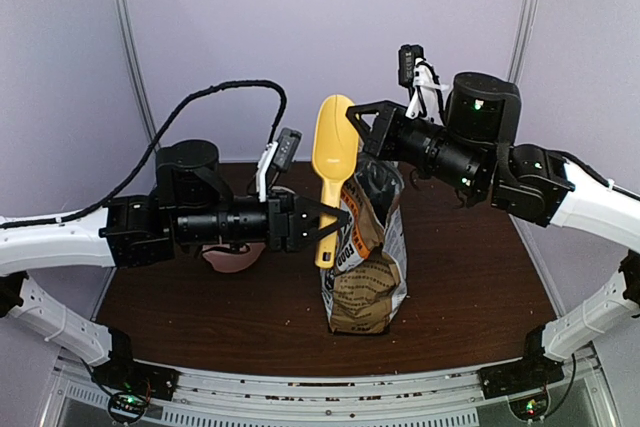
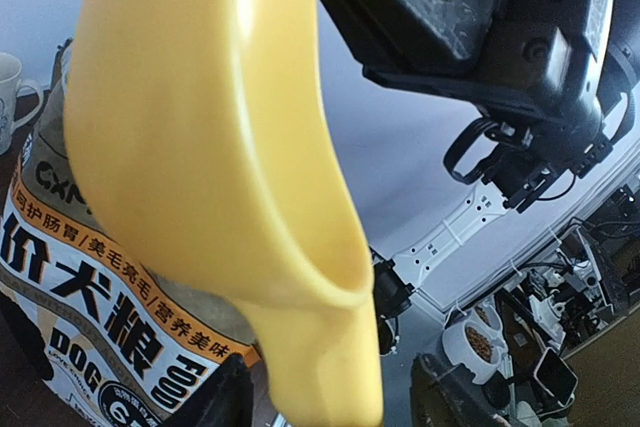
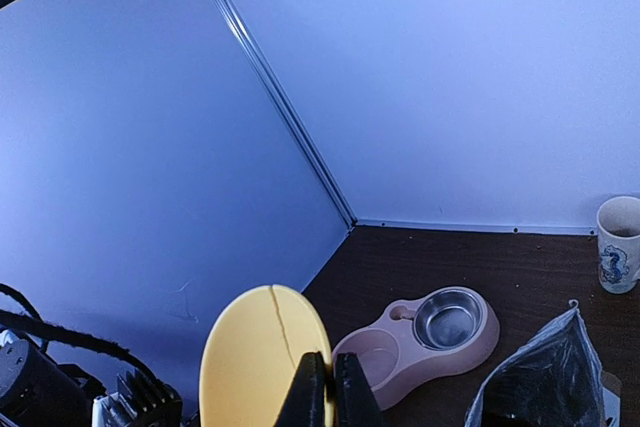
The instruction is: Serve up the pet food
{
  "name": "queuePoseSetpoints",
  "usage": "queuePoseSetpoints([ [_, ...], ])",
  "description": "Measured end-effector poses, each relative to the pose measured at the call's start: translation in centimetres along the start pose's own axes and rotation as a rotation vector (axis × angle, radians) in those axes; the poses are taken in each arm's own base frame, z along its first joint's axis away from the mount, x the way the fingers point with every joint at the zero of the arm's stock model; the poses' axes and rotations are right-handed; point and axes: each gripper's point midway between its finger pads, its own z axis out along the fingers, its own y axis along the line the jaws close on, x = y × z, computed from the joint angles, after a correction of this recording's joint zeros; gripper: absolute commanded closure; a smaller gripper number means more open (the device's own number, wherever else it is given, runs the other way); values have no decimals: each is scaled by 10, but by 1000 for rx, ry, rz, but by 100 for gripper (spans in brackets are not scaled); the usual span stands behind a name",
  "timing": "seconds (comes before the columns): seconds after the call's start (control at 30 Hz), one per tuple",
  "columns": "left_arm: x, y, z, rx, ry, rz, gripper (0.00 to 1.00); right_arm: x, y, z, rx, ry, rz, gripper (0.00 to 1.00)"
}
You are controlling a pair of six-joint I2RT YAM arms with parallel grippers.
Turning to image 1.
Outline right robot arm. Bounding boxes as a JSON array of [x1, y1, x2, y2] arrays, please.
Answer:
[[346, 72, 639, 389]]

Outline pink double pet feeder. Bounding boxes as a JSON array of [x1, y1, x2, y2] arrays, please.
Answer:
[[202, 186, 296, 274]]

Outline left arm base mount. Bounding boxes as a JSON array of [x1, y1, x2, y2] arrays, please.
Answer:
[[85, 329, 179, 426]]

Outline aluminium corner post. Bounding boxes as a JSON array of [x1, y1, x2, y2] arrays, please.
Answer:
[[113, 0, 157, 141], [507, 0, 539, 84]]

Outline black braided left cable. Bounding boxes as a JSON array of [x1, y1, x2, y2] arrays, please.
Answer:
[[0, 78, 289, 228]]

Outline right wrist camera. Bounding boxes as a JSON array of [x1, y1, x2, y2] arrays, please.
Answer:
[[398, 44, 448, 120]]

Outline aluminium corner post right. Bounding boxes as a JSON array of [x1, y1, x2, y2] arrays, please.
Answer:
[[507, 0, 539, 84]]

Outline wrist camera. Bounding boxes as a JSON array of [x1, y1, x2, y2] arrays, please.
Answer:
[[255, 128, 302, 202], [398, 44, 448, 120]]

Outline pet food bag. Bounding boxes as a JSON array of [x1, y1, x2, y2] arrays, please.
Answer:
[[320, 154, 408, 335]]

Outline yellow plastic scoop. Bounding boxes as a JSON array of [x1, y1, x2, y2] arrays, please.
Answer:
[[310, 93, 360, 269]]

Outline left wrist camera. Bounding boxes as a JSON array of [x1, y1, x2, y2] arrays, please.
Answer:
[[255, 128, 302, 202]]

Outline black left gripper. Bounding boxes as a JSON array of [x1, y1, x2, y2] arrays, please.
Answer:
[[174, 188, 351, 255]]

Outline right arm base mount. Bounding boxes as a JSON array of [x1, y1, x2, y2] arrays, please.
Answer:
[[477, 326, 564, 423]]

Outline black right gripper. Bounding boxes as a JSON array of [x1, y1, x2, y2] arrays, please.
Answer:
[[347, 99, 489, 197]]

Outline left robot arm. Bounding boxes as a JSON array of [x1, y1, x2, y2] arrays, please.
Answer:
[[1, 140, 348, 391]]

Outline aluminium corner post left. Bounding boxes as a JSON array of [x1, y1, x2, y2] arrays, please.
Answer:
[[113, 0, 157, 141]]

